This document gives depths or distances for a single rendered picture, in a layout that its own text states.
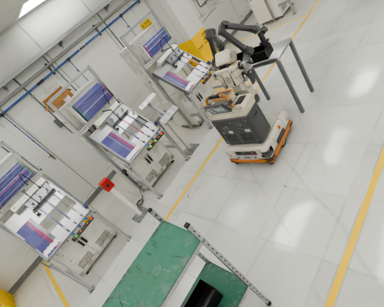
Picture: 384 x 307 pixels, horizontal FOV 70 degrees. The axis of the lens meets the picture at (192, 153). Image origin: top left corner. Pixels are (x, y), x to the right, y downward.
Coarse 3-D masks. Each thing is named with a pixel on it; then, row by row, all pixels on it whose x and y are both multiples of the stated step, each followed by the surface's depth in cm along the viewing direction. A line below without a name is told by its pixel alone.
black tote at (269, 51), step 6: (258, 48) 317; (264, 48) 313; (270, 48) 304; (240, 54) 336; (252, 54) 307; (258, 54) 303; (264, 54) 300; (270, 54) 304; (240, 60) 322; (252, 60) 314; (258, 60) 310
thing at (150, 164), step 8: (160, 144) 429; (144, 152) 412; (152, 152) 421; (160, 152) 430; (168, 152) 439; (120, 160) 418; (136, 160) 404; (144, 160) 413; (152, 160) 422; (160, 160) 430; (168, 160) 439; (112, 168) 447; (136, 168) 404; (144, 168) 413; (152, 168) 422; (160, 168) 431; (136, 176) 405; (144, 176) 414; (152, 176) 423; (152, 184) 423
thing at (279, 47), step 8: (288, 40) 320; (280, 48) 318; (272, 56) 315; (280, 56) 306; (296, 56) 333; (256, 64) 327; (264, 64) 316; (280, 64) 306; (256, 72) 387; (304, 72) 345; (288, 80) 317; (264, 88) 400; (312, 88) 357; (296, 96) 329
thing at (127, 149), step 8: (112, 136) 378; (120, 136) 379; (104, 144) 372; (112, 144) 373; (120, 144) 374; (128, 144) 375; (136, 144) 376; (120, 152) 369; (128, 152) 370; (136, 152) 370; (128, 160) 365
